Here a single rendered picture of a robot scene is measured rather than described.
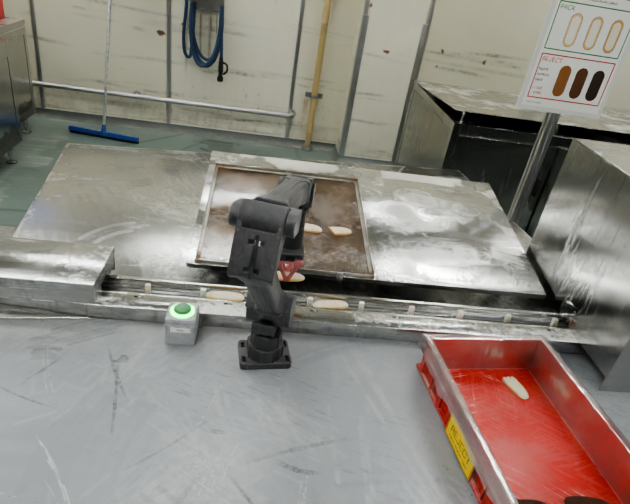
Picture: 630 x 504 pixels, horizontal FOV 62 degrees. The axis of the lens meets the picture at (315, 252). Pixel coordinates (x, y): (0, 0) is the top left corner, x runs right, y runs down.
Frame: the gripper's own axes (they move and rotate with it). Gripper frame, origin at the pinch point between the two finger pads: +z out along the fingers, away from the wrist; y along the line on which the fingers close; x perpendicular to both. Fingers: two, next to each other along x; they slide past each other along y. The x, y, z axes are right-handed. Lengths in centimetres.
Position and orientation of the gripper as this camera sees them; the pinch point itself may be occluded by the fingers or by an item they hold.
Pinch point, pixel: (286, 273)
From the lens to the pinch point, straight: 134.4
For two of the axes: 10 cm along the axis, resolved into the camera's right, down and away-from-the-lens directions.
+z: -1.4, 8.4, 5.2
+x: -9.9, -0.9, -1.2
